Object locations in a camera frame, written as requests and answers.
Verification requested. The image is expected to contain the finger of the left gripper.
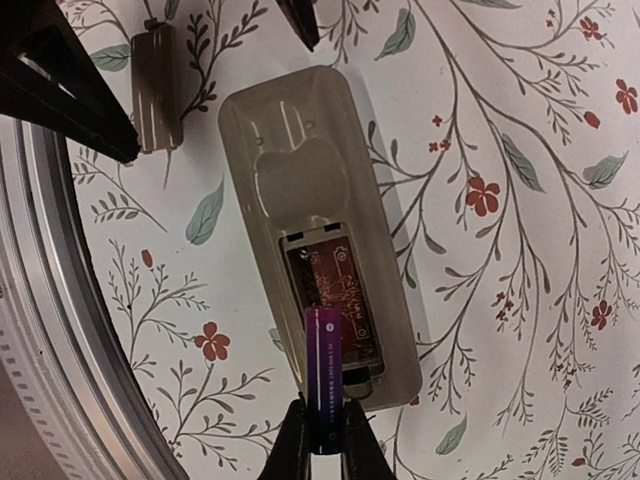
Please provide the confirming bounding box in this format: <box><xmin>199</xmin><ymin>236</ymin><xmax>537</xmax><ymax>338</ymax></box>
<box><xmin>276</xmin><ymin>0</ymin><xmax>320</xmax><ymax>52</ymax></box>
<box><xmin>1</xmin><ymin>1</ymin><xmax>139</xmax><ymax>163</ymax></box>

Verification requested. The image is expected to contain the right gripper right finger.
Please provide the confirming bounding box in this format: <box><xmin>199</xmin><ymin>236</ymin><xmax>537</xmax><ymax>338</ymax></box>
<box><xmin>341</xmin><ymin>399</ymin><xmax>396</xmax><ymax>480</ymax></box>

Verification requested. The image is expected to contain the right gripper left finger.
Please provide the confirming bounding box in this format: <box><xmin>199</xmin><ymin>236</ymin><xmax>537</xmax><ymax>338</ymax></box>
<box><xmin>259</xmin><ymin>394</ymin><xmax>311</xmax><ymax>480</ymax></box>

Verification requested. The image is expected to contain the remote battery cover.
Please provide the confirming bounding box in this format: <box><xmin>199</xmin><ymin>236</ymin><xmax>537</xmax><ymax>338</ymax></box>
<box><xmin>131</xmin><ymin>17</ymin><xmax>183</xmax><ymax>154</ymax></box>

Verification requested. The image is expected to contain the dark battery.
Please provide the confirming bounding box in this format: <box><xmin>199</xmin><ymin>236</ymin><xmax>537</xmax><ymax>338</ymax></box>
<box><xmin>305</xmin><ymin>306</ymin><xmax>343</xmax><ymax>455</ymax></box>

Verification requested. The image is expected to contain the white remote control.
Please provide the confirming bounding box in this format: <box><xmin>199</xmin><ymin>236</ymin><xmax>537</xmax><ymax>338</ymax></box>
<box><xmin>218</xmin><ymin>66</ymin><xmax>422</xmax><ymax>411</ymax></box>

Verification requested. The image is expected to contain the floral patterned table mat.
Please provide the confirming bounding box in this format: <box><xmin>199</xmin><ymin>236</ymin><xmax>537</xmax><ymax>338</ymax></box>
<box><xmin>61</xmin><ymin>1</ymin><xmax>639</xmax><ymax>479</ymax></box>

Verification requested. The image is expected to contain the front aluminium rail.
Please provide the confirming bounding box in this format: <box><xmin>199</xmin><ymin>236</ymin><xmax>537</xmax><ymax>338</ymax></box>
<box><xmin>1</xmin><ymin>117</ymin><xmax>185</xmax><ymax>479</ymax></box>

